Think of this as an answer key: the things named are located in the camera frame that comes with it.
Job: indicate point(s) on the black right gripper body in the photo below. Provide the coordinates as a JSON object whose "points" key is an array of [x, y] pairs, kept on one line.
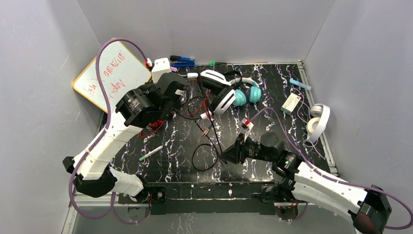
{"points": [[241, 148]]}

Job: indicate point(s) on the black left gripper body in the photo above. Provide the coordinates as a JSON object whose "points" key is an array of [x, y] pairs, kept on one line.
{"points": [[178, 89]]}

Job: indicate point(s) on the black and white headphones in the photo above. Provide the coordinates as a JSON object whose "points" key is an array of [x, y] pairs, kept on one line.
{"points": [[217, 94]]}

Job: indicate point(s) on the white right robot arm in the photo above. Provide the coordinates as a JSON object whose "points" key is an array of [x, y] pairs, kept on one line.
{"points": [[367, 209]]}

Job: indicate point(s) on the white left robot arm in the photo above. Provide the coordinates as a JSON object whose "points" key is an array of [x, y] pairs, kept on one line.
{"points": [[139, 107]]}

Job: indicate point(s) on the red headphones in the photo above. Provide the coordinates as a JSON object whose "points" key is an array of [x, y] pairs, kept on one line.
{"points": [[156, 126]]}

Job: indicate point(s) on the teal headphones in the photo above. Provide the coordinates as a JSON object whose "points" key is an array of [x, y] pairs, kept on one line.
{"points": [[246, 89]]}

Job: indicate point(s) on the white beige headphones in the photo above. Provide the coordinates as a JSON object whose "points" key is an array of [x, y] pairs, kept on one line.
{"points": [[315, 127]]}

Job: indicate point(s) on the blue stapler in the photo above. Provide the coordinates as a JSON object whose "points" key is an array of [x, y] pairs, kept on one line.
{"points": [[179, 61]]}

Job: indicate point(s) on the small white labelled box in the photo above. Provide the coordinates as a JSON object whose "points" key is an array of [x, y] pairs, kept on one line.
{"points": [[290, 103]]}

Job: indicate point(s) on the yellow framed whiteboard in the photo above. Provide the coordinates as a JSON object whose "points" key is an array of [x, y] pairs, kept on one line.
{"points": [[120, 71]]}

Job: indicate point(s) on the green capped marker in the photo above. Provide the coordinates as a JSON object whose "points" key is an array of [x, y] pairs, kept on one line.
{"points": [[214, 63]]}

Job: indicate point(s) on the white green capped pen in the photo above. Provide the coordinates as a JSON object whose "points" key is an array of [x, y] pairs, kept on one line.
{"points": [[151, 153]]}

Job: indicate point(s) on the light blue marker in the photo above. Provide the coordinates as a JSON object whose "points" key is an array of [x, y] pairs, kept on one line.
{"points": [[300, 84]]}

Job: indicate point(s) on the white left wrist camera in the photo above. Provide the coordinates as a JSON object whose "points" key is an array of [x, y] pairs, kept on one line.
{"points": [[160, 66]]}

